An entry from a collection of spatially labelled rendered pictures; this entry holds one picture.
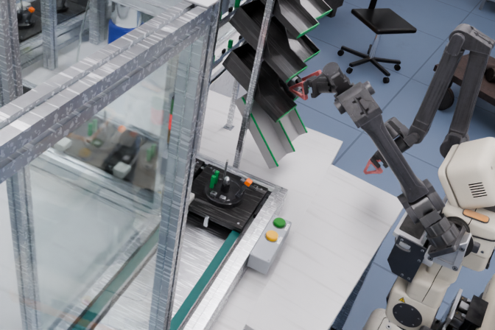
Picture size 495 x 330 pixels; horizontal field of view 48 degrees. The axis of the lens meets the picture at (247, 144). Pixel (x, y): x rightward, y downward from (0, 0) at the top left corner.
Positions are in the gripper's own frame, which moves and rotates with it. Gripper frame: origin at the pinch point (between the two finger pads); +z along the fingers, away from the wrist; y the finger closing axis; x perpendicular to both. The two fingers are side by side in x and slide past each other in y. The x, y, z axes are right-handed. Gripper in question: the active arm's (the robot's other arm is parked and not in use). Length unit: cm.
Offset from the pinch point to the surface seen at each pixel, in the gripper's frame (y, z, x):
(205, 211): 51, 11, 26
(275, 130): 5.9, 9.2, 16.5
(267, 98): 13.1, 5.1, 0.5
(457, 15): -520, 85, 100
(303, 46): -5.8, -1.2, -12.7
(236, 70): 18.8, 11.7, -11.7
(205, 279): 72, -3, 35
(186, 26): 123, -65, -51
